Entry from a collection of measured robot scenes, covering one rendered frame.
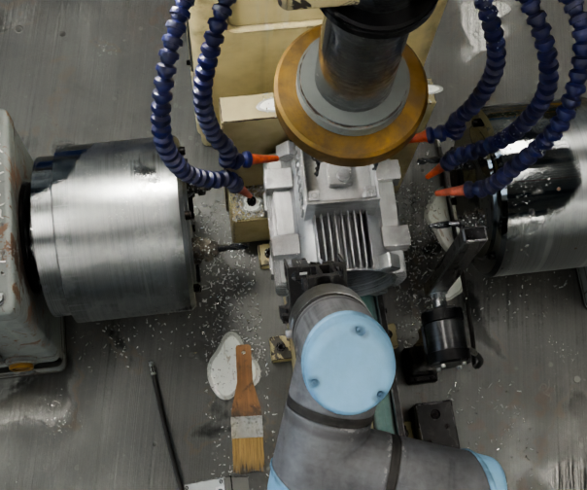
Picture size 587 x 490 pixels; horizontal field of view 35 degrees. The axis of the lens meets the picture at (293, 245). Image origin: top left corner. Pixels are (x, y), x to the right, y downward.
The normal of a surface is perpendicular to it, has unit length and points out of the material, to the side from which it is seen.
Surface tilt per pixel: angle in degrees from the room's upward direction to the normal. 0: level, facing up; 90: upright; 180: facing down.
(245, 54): 90
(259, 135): 90
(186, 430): 0
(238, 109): 0
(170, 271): 51
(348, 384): 25
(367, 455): 15
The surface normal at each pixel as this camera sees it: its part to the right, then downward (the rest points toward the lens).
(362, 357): 0.13, 0.11
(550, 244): 0.14, 0.68
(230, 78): 0.13, 0.94
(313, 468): -0.18, 0.14
